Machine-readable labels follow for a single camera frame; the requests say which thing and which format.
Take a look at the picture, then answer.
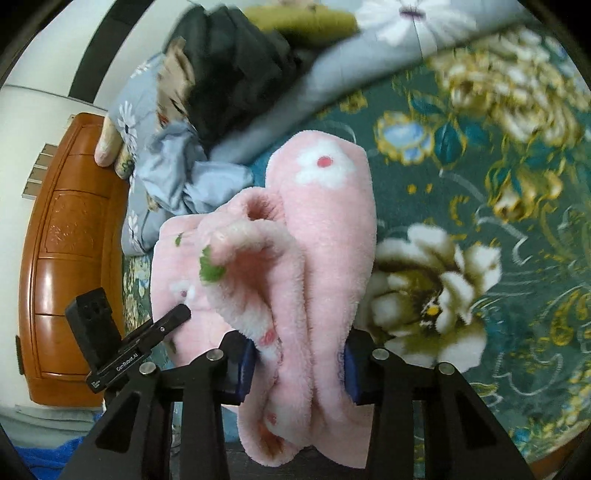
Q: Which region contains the beige garment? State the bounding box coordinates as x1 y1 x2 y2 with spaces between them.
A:
156 38 197 121

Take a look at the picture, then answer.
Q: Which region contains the white wardrobe with black stripe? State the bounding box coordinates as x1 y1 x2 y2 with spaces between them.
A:
2 0 199 114

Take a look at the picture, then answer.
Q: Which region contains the dark grey cloth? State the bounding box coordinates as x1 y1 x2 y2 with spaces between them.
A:
224 443 370 480

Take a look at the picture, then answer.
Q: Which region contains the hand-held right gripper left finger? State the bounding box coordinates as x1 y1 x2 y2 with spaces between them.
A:
58 331 257 480

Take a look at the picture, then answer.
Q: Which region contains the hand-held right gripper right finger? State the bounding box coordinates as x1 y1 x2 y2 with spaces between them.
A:
342 329 536 480

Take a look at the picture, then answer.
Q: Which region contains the grey-blue daisy print duvet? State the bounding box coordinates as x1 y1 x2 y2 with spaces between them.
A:
108 0 541 254

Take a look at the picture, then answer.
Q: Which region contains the cream floral pillow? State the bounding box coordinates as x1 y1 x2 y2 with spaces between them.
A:
115 143 137 180
95 113 123 168

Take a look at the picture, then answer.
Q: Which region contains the blue cloth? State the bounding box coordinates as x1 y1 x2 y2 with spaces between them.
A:
11 436 86 480

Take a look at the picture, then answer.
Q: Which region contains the pink floral fleece garment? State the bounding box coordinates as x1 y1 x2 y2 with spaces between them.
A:
150 130 382 464

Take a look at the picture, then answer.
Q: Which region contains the wooden bed frame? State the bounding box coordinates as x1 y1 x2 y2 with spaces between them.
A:
526 438 583 480

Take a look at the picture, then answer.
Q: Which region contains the wooden headboard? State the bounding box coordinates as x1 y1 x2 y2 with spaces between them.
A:
18 113 132 409

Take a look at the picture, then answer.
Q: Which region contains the black garment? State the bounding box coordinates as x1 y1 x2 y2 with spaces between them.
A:
168 4 319 148

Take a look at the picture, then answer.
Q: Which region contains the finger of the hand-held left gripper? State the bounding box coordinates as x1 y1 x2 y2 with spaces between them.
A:
121 303 192 355

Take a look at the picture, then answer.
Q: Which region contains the olive green garment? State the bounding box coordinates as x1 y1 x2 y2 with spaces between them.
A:
245 2 361 35

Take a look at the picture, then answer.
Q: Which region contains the light blue garment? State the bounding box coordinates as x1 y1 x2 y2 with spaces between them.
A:
139 122 254 217

